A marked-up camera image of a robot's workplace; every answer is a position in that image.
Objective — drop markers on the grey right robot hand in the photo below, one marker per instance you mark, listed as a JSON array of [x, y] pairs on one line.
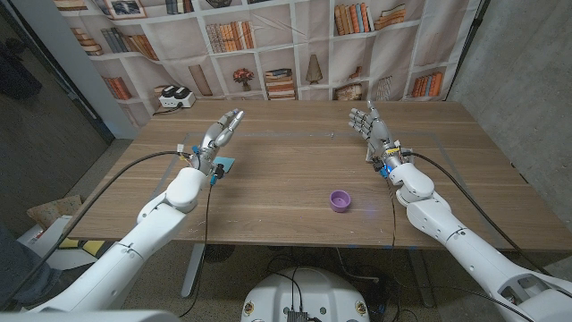
[[379, 132]]

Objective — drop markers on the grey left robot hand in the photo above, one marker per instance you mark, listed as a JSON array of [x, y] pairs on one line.
[[212, 143]]

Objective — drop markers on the blue sticky note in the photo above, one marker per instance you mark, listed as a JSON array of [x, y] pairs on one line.
[[227, 163]]

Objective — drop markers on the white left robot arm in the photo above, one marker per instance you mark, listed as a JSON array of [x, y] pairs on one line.
[[143, 241]]

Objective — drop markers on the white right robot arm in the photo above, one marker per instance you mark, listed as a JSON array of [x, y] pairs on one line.
[[469, 248]]

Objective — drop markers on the purple plastic cup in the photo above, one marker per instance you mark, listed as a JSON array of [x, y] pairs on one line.
[[340, 202]]

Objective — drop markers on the silver printed snack packet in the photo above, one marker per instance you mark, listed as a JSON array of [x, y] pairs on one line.
[[370, 154]]

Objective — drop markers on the white power strip black plugs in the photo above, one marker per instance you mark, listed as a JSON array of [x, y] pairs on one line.
[[176, 100]]

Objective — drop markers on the black round floor object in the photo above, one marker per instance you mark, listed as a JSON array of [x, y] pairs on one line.
[[218, 253]]

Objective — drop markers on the printed bookshelf backdrop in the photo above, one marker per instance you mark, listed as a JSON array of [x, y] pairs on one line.
[[313, 40]]

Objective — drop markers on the white table leg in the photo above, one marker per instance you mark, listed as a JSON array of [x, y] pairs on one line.
[[193, 268]]

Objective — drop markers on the black backdrop stand pole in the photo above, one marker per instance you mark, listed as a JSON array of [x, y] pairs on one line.
[[469, 42]]

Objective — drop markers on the grey table leg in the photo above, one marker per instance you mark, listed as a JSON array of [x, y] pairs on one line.
[[421, 277]]

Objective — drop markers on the yellow black flat object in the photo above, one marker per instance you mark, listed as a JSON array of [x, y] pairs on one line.
[[91, 247]]

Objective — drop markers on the beige patterned cushion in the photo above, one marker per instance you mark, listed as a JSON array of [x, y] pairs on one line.
[[53, 209]]

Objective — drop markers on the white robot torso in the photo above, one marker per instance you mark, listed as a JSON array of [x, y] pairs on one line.
[[308, 290]]

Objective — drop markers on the black device on torso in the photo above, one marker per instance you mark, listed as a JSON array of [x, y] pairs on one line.
[[297, 316]]

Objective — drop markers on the white box on floor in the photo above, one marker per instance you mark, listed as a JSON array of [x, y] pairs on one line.
[[44, 243]]

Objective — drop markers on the person leg in jeans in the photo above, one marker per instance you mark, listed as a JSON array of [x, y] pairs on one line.
[[22, 273]]

